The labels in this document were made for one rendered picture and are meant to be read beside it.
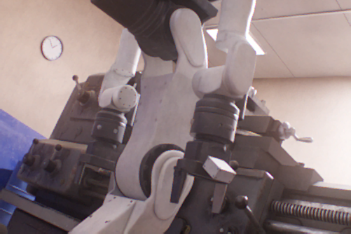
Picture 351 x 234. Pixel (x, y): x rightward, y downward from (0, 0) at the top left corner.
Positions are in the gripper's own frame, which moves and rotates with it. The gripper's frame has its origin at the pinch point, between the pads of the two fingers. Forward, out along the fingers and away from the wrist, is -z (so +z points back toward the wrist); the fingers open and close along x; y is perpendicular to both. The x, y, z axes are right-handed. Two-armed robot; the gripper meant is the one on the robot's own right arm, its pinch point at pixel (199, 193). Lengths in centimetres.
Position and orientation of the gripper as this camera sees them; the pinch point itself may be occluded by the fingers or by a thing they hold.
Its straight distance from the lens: 87.3
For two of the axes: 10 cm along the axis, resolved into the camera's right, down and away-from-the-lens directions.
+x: 7.7, 3.2, 5.6
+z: 2.1, -9.5, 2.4
